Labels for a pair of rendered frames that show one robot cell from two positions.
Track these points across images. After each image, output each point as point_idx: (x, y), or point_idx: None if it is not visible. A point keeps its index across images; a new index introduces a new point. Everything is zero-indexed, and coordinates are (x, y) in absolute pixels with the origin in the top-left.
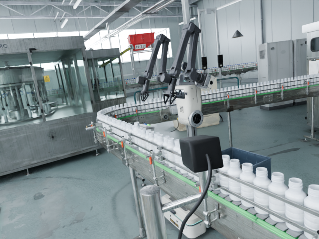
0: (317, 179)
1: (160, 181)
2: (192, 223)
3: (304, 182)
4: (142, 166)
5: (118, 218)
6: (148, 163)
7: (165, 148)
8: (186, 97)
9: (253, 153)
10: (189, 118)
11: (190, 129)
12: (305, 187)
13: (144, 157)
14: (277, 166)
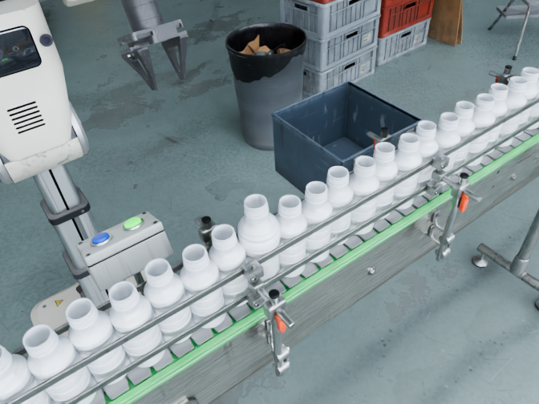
0: (90, 151)
1: (414, 248)
2: None
3: (93, 167)
4: (332, 296)
5: None
6: (374, 254)
7: (452, 147)
8: (50, 55)
9: (321, 94)
10: (77, 132)
11: (66, 172)
12: (109, 171)
13: (354, 259)
14: (2, 184)
